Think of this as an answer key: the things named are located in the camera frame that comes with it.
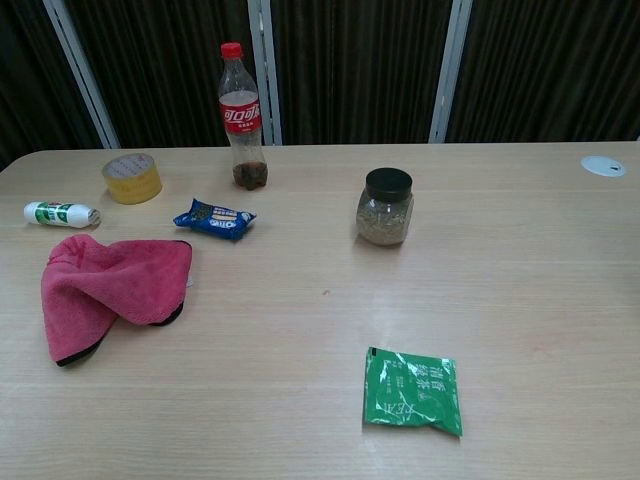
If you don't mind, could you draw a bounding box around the pink cloth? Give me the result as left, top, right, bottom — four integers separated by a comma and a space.
40, 233, 195, 369

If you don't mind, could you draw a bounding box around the glass jar with black lid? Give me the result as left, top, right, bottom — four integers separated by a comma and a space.
355, 167, 416, 247

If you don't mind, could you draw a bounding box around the blue cookie packet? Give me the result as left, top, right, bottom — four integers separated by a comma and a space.
172, 197, 258, 243

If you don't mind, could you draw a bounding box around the cola bottle with red cap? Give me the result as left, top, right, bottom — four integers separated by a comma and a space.
218, 42, 271, 192

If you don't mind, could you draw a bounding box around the green tea packet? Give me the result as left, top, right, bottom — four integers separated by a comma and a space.
362, 346, 464, 438

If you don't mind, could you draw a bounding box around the black fabric partition panel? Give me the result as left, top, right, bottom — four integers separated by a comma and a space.
64, 0, 261, 149
269, 0, 454, 146
447, 0, 640, 144
0, 0, 109, 171

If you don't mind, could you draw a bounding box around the yellow packing tape roll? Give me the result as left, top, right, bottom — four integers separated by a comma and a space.
101, 153, 164, 206

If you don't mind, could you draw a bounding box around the small white green-label bottle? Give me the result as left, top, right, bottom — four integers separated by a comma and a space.
23, 200, 103, 230

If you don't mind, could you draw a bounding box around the white table grommet cap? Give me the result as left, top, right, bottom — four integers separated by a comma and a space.
580, 155, 628, 178

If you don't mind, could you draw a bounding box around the grey partition post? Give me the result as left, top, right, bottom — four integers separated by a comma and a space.
248, 0, 282, 147
428, 0, 475, 145
42, 0, 121, 150

